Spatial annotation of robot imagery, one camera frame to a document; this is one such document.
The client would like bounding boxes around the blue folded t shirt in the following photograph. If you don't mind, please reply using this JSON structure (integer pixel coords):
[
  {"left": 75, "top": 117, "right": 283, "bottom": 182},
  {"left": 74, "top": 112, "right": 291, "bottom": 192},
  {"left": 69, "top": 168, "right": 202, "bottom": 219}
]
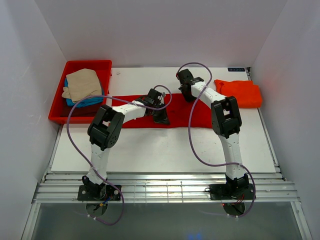
[{"left": 63, "top": 77, "right": 105, "bottom": 109}]

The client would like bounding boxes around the aluminium rail frame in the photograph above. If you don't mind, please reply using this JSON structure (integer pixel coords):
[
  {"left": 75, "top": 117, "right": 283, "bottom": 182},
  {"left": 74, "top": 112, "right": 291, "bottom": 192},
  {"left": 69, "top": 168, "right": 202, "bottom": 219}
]
[{"left": 20, "top": 66, "right": 313, "bottom": 240}]

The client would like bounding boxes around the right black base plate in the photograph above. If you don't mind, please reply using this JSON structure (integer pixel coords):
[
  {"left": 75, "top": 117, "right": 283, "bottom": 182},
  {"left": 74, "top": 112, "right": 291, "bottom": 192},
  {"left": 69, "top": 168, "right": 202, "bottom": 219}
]
[{"left": 205, "top": 184, "right": 254, "bottom": 200}]

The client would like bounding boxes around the red t shirt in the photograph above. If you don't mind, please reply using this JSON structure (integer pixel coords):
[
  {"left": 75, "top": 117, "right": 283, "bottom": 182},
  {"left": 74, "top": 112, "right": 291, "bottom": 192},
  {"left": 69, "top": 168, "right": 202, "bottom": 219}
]
[{"left": 122, "top": 93, "right": 212, "bottom": 129}]

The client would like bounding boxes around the blue table label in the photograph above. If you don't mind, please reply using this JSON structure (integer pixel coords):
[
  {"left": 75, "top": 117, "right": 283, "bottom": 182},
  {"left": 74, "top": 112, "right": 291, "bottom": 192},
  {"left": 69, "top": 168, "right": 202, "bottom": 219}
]
[{"left": 227, "top": 67, "right": 246, "bottom": 72}]

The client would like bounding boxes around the folded orange t shirt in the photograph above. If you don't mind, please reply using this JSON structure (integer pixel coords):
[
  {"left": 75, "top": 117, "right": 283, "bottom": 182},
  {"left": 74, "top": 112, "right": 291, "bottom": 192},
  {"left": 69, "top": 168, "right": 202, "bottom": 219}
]
[{"left": 214, "top": 79, "right": 263, "bottom": 109}]

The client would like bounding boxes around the beige folded t shirt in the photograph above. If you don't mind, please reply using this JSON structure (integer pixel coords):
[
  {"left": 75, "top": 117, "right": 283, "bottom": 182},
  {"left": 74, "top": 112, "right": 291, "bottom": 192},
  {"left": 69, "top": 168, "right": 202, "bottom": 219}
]
[{"left": 61, "top": 68, "right": 102, "bottom": 103}]

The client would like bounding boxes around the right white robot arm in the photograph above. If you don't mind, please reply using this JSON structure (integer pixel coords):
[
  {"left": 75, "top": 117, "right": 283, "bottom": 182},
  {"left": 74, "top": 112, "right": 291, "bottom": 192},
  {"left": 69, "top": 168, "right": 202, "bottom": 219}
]
[{"left": 179, "top": 77, "right": 250, "bottom": 199}]

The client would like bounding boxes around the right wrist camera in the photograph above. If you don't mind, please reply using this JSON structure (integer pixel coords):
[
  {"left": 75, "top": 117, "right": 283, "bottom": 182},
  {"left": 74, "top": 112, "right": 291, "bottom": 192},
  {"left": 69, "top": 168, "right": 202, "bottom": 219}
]
[{"left": 176, "top": 69, "right": 194, "bottom": 85}]

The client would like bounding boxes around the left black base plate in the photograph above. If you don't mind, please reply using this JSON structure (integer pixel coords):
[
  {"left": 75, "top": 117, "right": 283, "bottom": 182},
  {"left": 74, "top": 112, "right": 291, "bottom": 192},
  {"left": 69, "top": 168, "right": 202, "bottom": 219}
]
[{"left": 77, "top": 185, "right": 122, "bottom": 202}]

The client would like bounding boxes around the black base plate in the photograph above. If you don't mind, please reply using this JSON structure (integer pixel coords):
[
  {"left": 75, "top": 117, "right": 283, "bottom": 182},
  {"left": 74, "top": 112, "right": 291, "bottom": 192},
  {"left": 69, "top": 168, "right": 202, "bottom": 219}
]
[
  {"left": 77, "top": 185, "right": 122, "bottom": 202},
  {"left": 205, "top": 184, "right": 254, "bottom": 200}
]

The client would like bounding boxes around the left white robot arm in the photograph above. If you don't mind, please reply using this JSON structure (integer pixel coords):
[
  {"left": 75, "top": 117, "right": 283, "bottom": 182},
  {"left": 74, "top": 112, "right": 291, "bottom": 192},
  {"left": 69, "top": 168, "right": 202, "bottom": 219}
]
[{"left": 82, "top": 97, "right": 170, "bottom": 200}]

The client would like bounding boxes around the dark maroon folded t shirt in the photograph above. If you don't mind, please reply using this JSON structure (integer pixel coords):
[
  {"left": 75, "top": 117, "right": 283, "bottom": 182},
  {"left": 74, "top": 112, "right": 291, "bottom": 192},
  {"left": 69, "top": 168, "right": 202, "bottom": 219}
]
[{"left": 60, "top": 102, "right": 101, "bottom": 117}]

